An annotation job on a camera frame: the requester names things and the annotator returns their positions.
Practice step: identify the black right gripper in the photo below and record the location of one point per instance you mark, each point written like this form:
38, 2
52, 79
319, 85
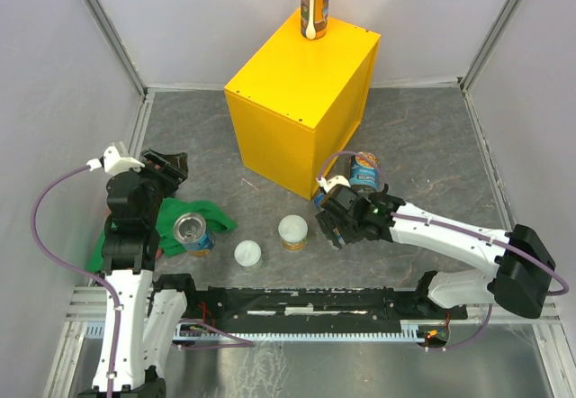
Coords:
328, 223

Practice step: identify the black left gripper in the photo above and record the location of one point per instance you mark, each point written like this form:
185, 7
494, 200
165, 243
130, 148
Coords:
175, 168

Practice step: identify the tall can with white spoon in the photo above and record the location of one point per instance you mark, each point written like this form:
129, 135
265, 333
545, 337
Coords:
314, 18

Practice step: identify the blue yellow can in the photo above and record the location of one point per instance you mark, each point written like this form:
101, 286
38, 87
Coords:
318, 198

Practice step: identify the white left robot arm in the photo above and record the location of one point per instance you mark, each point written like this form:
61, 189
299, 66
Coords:
141, 311

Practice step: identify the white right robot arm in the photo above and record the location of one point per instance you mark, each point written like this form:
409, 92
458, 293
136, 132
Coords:
512, 269

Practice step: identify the green cloth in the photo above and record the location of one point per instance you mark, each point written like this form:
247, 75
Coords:
172, 208

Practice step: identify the yellow can white lid middle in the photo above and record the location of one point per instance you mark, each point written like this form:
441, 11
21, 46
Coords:
293, 231

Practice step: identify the blue soup can lying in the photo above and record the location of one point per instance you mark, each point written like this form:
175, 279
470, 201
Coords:
362, 176

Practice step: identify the open blue tin can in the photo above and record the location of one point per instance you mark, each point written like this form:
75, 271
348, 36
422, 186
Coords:
192, 232

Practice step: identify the small jar white lid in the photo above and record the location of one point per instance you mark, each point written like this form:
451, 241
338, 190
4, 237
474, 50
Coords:
248, 255

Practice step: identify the yellow wooden cabinet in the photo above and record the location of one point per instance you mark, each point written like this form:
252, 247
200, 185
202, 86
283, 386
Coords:
296, 102

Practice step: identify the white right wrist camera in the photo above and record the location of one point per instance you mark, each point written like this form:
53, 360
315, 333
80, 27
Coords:
334, 183

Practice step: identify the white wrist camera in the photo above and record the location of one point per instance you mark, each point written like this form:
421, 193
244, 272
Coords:
115, 160
334, 183

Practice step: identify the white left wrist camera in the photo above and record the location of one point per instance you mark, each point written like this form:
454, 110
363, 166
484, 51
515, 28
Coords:
115, 160

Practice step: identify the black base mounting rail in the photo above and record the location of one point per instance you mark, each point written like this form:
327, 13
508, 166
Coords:
314, 310

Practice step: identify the light blue cable duct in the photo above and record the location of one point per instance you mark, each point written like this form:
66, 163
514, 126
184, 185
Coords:
196, 331

